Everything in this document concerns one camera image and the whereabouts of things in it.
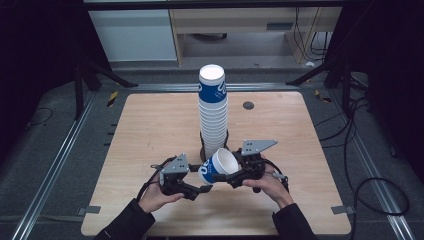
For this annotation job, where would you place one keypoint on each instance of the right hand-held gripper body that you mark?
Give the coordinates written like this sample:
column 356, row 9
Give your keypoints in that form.
column 255, row 146

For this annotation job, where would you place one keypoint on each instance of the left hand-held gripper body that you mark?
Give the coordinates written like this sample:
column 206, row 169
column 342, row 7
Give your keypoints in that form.
column 176, row 165

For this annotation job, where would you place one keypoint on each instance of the blue printed paper cup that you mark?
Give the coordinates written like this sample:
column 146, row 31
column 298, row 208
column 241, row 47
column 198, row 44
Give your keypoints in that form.
column 223, row 163

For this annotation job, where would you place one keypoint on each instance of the black rod cup holder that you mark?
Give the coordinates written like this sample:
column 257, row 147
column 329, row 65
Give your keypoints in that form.
column 202, row 143

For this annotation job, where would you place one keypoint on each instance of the stack of white paper cups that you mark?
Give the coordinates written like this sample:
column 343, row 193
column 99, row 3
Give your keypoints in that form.
column 213, row 113

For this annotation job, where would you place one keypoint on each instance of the person's left hand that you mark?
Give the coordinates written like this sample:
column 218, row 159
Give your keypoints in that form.
column 153, row 200

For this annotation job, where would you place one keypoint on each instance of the person's right hand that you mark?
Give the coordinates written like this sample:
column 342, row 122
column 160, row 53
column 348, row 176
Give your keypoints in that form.
column 275, row 188

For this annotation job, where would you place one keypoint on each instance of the grey round table grommet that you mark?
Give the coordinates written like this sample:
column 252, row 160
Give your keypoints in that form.
column 248, row 105

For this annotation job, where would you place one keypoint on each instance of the yellow black tape piece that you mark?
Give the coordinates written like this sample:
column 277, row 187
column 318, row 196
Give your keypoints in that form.
column 112, row 99
column 322, row 97

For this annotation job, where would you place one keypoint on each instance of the grey tape strip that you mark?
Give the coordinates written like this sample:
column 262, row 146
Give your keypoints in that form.
column 89, row 210
column 342, row 209

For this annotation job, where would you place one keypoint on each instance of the black metal stand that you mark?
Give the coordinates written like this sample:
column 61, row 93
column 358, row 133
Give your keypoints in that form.
column 79, row 90
column 346, row 86

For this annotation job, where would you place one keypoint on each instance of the white cabinet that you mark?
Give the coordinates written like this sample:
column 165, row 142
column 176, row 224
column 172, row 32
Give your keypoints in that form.
column 133, row 36

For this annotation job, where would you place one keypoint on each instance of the dark curtain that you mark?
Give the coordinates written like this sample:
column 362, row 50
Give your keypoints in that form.
column 33, row 50
column 393, row 66

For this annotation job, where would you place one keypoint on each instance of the metal floor rail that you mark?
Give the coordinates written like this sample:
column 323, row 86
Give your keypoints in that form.
column 373, row 180
column 166, row 87
column 50, row 176

